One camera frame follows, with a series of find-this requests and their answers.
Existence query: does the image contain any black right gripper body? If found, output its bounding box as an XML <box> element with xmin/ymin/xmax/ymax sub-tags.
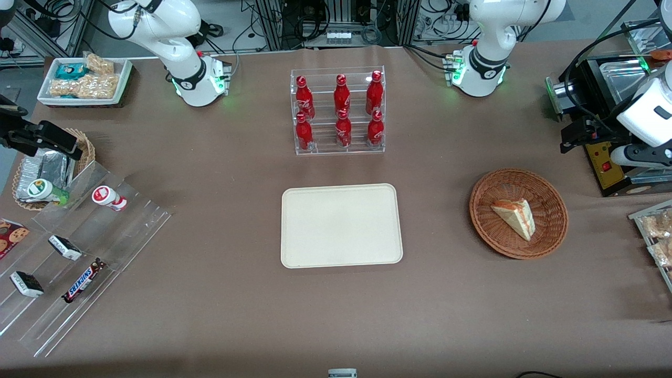
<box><xmin>0</xmin><ymin>103</ymin><xmax>44</xmax><ymax>157</ymax></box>

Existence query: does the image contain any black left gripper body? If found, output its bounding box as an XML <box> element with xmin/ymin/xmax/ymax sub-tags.
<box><xmin>576</xmin><ymin>117</ymin><xmax>632</xmax><ymax>154</ymax></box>

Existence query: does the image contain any triangular sandwich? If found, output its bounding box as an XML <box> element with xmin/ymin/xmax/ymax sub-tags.
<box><xmin>490</xmin><ymin>198</ymin><xmax>537</xmax><ymax>242</ymax></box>

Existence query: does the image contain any small wicker basket with foil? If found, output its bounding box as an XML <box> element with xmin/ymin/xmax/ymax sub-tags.
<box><xmin>12</xmin><ymin>128</ymin><xmax>97</xmax><ymax>211</ymax></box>

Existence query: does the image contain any round brown wicker basket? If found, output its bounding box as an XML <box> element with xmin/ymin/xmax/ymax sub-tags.
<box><xmin>469</xmin><ymin>168</ymin><xmax>569</xmax><ymax>260</ymax></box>

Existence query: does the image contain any metal tray with bags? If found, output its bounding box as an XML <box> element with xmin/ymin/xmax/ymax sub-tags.
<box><xmin>628</xmin><ymin>199</ymin><xmax>672</xmax><ymax>292</ymax></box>

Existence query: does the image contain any cream rectangular serving tray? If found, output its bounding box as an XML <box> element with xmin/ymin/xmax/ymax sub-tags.
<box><xmin>281</xmin><ymin>183</ymin><xmax>404</xmax><ymax>269</ymax></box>

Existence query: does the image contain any silver foil packet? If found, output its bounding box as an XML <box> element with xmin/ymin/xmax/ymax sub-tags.
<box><xmin>16</xmin><ymin>148</ymin><xmax>77</xmax><ymax>203</ymax></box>

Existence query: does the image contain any black food warmer machine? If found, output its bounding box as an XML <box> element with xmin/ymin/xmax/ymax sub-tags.
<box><xmin>545</xmin><ymin>18</ymin><xmax>672</xmax><ymax>198</ymax></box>

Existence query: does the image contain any green label yoghurt bottle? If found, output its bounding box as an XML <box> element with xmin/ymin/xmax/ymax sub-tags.
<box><xmin>27</xmin><ymin>178</ymin><xmax>70</xmax><ymax>206</ymax></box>

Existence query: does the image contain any large rice cracker bag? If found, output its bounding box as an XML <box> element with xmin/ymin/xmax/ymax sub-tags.
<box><xmin>49</xmin><ymin>73</ymin><xmax>121</xmax><ymax>100</ymax></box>

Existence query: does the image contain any teal snack packet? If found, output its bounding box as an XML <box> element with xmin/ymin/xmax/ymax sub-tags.
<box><xmin>56</xmin><ymin>63</ymin><xmax>88</xmax><ymax>80</ymax></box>

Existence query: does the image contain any red label yoghurt bottle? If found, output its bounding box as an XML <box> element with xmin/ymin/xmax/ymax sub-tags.
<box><xmin>92</xmin><ymin>185</ymin><xmax>128</xmax><ymax>212</ymax></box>

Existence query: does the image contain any small rice cracker bag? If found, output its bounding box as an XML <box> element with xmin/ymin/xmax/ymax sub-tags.
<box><xmin>83</xmin><ymin>52</ymin><xmax>116</xmax><ymax>75</ymax></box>

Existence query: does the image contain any white rectangular snack bin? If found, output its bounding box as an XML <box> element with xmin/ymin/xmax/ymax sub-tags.
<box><xmin>37</xmin><ymin>57</ymin><xmax>134</xmax><ymax>109</ymax></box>

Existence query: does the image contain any red cookie packet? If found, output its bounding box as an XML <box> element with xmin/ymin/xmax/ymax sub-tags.
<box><xmin>0</xmin><ymin>218</ymin><xmax>30</xmax><ymax>261</ymax></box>

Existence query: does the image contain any black white chocolate bar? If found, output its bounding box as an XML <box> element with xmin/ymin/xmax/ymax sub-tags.
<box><xmin>48</xmin><ymin>235</ymin><xmax>83</xmax><ymax>261</ymax></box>
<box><xmin>10</xmin><ymin>271</ymin><xmax>45</xmax><ymax>299</ymax></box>

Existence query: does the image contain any clear bag of snacks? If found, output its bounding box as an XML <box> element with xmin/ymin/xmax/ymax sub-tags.
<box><xmin>648</xmin><ymin>239</ymin><xmax>672</xmax><ymax>268</ymax></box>
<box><xmin>642</xmin><ymin>210</ymin><xmax>672</xmax><ymax>240</ymax></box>

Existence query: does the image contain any clear acrylic stepped display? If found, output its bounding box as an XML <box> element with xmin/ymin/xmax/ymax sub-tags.
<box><xmin>0</xmin><ymin>160</ymin><xmax>173</xmax><ymax>358</ymax></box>

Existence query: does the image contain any snickers bar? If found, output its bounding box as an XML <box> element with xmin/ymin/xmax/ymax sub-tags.
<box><xmin>62</xmin><ymin>258</ymin><xmax>108</xmax><ymax>305</ymax></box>

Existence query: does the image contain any red cola bottle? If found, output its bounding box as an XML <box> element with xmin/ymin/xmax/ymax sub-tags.
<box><xmin>334</xmin><ymin>74</ymin><xmax>351</xmax><ymax>117</ymax></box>
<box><xmin>335</xmin><ymin>109</ymin><xmax>352</xmax><ymax>148</ymax></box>
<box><xmin>295</xmin><ymin>112</ymin><xmax>314</xmax><ymax>151</ymax></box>
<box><xmin>367</xmin><ymin>110</ymin><xmax>384</xmax><ymax>147</ymax></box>
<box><xmin>296</xmin><ymin>76</ymin><xmax>316</xmax><ymax>120</ymax></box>
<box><xmin>366</xmin><ymin>70</ymin><xmax>384</xmax><ymax>116</ymax></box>

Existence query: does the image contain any clear acrylic bottle rack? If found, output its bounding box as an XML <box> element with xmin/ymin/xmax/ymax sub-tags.
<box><xmin>290</xmin><ymin>66</ymin><xmax>386</xmax><ymax>156</ymax></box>

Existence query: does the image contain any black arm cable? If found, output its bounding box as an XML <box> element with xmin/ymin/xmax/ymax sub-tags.
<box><xmin>563</xmin><ymin>21</ymin><xmax>663</xmax><ymax>133</ymax></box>

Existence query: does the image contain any aluminium equipment frame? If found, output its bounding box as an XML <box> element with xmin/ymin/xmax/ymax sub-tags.
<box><xmin>254</xmin><ymin>0</ymin><xmax>422</xmax><ymax>51</ymax></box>

